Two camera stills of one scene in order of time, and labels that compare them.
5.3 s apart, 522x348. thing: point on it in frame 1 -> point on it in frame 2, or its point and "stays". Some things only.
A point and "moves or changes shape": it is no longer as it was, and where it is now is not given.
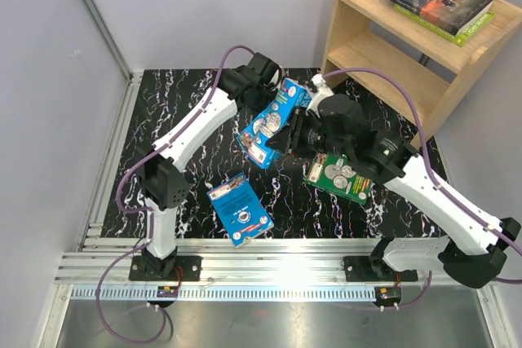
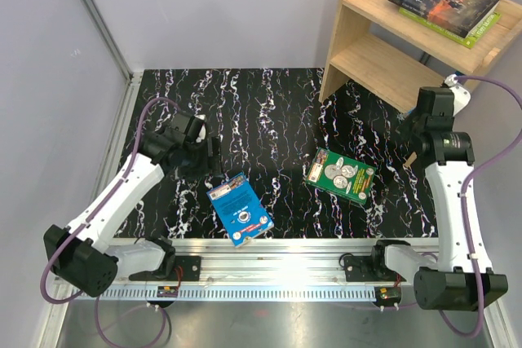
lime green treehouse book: x=461 y=39 moves or changes shape
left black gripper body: x=265 y=96 -> x=195 y=161
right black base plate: x=360 y=269 stays
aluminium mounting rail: x=272 y=270 stays
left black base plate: x=186 y=268 stays
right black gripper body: x=315 y=139 -> x=416 y=128
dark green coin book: x=338 y=176 stays
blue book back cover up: x=240 y=210 stays
